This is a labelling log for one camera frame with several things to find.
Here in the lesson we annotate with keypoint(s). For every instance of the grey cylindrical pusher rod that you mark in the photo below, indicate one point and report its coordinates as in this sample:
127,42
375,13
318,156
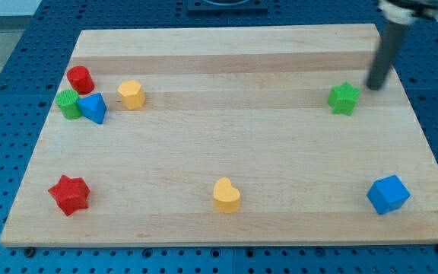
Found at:
389,45

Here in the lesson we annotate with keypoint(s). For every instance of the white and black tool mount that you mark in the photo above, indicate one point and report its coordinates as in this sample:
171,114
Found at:
407,11

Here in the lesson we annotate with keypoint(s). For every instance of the green star block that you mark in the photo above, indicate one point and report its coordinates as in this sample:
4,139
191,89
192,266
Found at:
343,99

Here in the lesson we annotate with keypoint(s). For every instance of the yellow heart block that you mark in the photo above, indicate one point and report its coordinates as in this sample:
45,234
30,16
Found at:
226,196

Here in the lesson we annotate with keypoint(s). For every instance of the red star block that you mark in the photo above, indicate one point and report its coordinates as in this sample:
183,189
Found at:
70,194

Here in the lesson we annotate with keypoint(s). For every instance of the blue cube block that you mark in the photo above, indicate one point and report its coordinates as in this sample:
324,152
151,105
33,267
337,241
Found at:
388,194

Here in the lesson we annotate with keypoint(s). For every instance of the wooden board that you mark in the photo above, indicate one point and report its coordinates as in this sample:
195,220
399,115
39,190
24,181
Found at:
246,103

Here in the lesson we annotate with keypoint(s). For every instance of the yellow hexagon block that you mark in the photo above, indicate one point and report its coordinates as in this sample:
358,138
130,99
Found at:
132,94

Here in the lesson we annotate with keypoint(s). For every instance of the blue triangular prism block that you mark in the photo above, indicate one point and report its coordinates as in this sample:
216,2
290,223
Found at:
93,107

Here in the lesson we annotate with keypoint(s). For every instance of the red cylinder block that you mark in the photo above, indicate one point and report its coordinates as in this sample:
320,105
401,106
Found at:
80,79

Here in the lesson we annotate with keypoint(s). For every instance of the green cylinder block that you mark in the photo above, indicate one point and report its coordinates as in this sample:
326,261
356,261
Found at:
67,102

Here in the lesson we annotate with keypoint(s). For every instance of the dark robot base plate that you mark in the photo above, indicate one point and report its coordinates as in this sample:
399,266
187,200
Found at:
226,5

